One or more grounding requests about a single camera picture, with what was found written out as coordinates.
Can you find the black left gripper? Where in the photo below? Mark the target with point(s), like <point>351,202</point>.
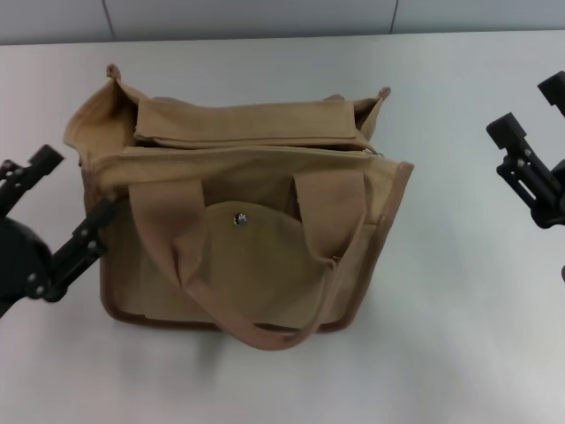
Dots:
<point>22,265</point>

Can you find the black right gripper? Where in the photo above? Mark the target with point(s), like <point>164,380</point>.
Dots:
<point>552,207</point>

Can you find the khaki canvas food bag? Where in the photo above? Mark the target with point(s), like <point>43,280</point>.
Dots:
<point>265,265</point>

